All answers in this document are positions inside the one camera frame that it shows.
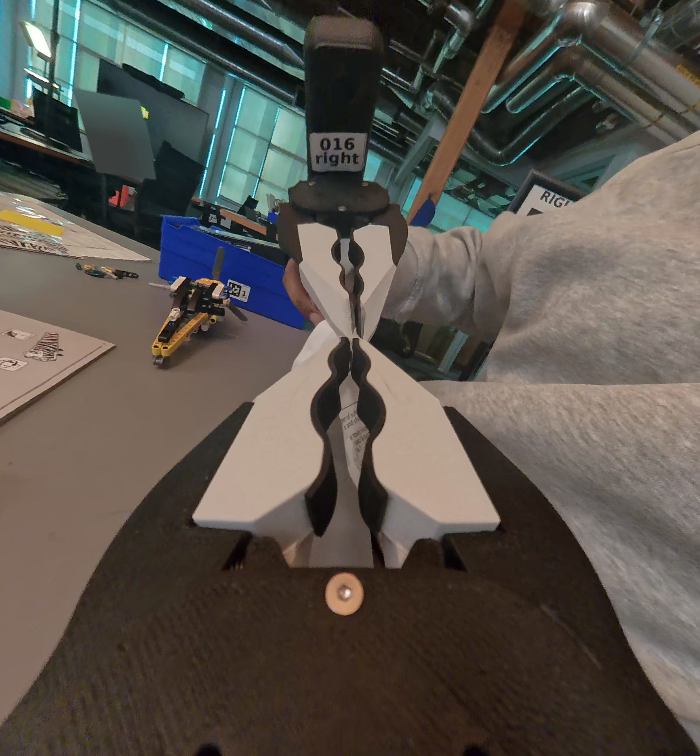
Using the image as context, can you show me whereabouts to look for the small white paper bag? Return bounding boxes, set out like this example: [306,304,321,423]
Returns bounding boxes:
[292,322,386,569]

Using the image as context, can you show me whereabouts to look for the silver ceiling pipes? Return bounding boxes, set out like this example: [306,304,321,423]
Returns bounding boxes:
[379,0,700,172]

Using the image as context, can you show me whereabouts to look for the person's right hand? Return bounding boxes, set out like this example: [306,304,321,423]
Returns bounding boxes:
[283,259,325,327]

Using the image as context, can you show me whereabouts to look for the large black monitor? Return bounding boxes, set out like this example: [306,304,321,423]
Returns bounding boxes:
[97,58,210,178]

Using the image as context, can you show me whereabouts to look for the blue plastic bin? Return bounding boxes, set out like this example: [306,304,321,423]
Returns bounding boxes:
[159,214,309,330]

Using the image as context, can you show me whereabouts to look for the open instruction booklet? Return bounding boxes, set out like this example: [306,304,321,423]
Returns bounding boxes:
[0,301,116,444]

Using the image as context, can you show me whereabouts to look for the person's right forearm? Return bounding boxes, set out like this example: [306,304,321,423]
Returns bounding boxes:
[379,121,700,385]

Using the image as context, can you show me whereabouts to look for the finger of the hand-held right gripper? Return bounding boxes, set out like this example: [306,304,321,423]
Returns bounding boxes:
[355,227,400,342]
[297,223,358,340]

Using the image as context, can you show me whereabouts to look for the wooden support post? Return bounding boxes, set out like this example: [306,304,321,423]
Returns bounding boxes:
[406,0,528,221]

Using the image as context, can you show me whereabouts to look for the black framed sign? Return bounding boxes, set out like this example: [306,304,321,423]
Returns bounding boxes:
[506,170,589,218]

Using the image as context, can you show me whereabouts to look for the person's grey hoodie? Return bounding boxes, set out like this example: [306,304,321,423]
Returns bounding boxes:
[427,378,700,756]

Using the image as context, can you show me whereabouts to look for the yellow black toy brick helicopter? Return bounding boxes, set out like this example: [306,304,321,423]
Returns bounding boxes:
[149,247,249,370]

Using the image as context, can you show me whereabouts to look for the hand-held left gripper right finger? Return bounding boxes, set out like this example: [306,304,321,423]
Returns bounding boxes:
[350,338,500,539]

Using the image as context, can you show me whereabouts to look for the sticker sheet with yellow label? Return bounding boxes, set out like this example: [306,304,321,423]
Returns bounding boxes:
[0,186,151,262]

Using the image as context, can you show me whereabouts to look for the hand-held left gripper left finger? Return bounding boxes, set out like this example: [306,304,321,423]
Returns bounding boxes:
[192,338,353,539]

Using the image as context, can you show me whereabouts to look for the yellow paper card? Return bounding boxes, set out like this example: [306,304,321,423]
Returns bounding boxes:
[0,209,67,238]

